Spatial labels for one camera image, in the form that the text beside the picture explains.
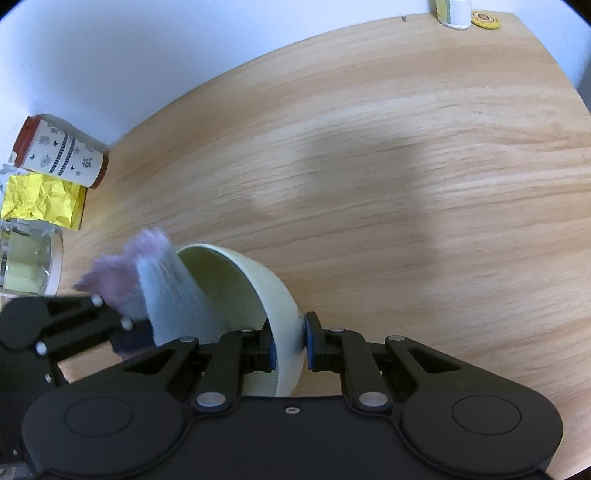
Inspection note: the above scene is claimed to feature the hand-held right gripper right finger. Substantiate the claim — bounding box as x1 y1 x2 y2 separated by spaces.
303 311 463 412

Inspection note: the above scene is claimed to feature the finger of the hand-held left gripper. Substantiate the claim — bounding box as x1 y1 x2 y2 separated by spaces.
0 294 154 358

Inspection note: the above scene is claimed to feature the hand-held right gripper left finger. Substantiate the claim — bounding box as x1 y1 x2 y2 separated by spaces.
122 329 279 412

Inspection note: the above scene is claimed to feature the cream bowl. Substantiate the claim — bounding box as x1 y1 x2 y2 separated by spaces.
173 244 306 398

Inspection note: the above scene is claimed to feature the purple and white cleaning cloth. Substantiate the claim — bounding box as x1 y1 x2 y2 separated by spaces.
74 228 234 348

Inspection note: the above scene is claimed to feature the clear glass jar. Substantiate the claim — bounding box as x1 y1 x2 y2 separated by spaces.
0 218 64 297

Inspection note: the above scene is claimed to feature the crumpled yellow packet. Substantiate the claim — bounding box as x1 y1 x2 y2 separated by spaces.
1 173 86 230

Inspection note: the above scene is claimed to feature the floral paper cup brown lid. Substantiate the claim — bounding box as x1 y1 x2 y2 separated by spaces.
11 114 110 190

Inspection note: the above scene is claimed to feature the white and yellow bottle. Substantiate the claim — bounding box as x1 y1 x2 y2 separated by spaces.
433 0 472 30

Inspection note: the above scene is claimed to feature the yellow round cap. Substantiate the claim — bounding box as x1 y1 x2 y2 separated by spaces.
470 10 502 31

